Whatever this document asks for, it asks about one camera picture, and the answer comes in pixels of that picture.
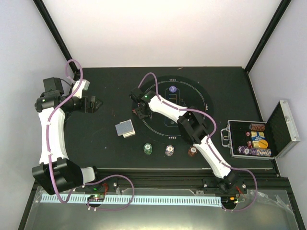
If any right circuit board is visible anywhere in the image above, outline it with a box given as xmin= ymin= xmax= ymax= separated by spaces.
xmin=221 ymin=196 xmax=246 ymax=204

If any green chip stack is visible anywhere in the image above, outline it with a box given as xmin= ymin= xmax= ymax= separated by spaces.
xmin=143 ymin=143 xmax=153 ymax=155

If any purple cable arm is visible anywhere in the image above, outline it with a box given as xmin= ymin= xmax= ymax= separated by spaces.
xmin=47 ymin=59 xmax=135 ymax=212
xmin=139 ymin=72 xmax=259 ymax=213

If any aluminium poker case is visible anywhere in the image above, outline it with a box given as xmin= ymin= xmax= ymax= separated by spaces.
xmin=220 ymin=100 xmax=301 ymax=160

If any left circuit board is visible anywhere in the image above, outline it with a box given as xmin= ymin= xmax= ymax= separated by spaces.
xmin=87 ymin=195 xmax=105 ymax=202

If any blue playing card deck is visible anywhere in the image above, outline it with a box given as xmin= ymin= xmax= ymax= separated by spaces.
xmin=115 ymin=120 xmax=133 ymax=136

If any brown chip row in case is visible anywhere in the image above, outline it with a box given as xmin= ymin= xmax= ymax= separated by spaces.
xmin=249 ymin=123 xmax=265 ymax=132

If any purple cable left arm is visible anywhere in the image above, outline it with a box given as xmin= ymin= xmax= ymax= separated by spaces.
xmin=47 ymin=59 xmax=135 ymax=212

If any white card box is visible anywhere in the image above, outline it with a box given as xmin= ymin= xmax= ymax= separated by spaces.
xmin=123 ymin=131 xmax=136 ymax=138

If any round black poker mat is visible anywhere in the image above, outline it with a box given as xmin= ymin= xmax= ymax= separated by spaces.
xmin=129 ymin=72 xmax=217 ymax=145

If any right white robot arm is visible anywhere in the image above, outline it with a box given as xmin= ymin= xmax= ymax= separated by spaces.
xmin=130 ymin=88 xmax=237 ymax=194

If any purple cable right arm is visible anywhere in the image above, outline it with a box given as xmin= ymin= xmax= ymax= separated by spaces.
xmin=139 ymin=72 xmax=259 ymax=213

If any white slotted cable duct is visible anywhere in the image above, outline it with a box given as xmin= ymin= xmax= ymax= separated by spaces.
xmin=39 ymin=194 xmax=222 ymax=207

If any orange black chip stack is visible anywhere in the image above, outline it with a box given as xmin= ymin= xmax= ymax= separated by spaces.
xmin=188 ymin=146 xmax=198 ymax=157

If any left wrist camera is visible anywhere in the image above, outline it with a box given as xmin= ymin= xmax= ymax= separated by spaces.
xmin=81 ymin=80 xmax=90 ymax=91

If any yellow round button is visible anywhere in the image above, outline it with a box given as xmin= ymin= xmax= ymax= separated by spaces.
xmin=257 ymin=139 xmax=268 ymax=149

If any purple round blind button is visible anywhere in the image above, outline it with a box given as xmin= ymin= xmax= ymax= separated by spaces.
xmin=168 ymin=86 xmax=177 ymax=93

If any boxed card deck in case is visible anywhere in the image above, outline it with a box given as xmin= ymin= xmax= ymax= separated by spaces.
xmin=251 ymin=131 xmax=265 ymax=148

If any blue white chip stack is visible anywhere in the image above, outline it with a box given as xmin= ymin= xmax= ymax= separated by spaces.
xmin=165 ymin=145 xmax=175 ymax=156

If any circuit board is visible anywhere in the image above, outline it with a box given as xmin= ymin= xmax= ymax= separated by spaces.
xmin=221 ymin=196 xmax=246 ymax=204
xmin=87 ymin=195 xmax=105 ymax=202

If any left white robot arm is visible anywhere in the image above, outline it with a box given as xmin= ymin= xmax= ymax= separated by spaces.
xmin=32 ymin=78 xmax=103 ymax=195

